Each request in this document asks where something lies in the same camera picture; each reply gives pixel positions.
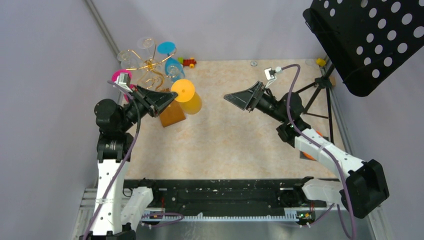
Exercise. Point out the wooden rack base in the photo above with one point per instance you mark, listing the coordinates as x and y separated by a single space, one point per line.
172 114

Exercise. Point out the colourful toy train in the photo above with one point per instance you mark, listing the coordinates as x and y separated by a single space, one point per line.
187 62

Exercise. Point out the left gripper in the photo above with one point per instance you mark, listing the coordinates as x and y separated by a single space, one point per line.
154 101

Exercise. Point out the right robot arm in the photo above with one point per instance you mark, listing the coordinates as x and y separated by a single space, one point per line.
361 185

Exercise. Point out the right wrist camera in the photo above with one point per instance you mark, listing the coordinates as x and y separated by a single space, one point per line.
270 73

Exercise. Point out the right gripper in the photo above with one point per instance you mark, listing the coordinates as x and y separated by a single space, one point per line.
245 99

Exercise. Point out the clear wine glass left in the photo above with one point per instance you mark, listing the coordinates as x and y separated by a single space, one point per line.
127 60

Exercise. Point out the clear wine glass back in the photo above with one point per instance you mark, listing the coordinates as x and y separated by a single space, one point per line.
147 46

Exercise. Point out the orange tape dispenser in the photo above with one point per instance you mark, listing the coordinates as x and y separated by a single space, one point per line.
306 156

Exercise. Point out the yellow plastic wine glass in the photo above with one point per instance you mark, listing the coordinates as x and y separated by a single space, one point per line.
187 97

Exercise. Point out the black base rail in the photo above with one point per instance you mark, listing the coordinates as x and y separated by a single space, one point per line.
228 198

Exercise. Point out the blue plastic wine glass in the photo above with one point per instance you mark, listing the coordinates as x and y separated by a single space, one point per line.
173 69

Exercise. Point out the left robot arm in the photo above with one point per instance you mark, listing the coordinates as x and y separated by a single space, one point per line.
119 126

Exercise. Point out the clear wine glass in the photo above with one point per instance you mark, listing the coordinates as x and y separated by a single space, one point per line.
147 46
127 60

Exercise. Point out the pink plastic wine glass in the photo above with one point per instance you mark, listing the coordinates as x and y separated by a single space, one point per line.
125 94

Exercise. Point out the yellow clamp knob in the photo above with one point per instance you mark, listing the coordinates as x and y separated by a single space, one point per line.
321 62

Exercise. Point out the black perforated music stand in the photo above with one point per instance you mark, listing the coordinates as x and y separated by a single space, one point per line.
366 40

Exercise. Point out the gold wire wine glass rack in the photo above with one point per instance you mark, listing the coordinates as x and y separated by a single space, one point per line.
152 76

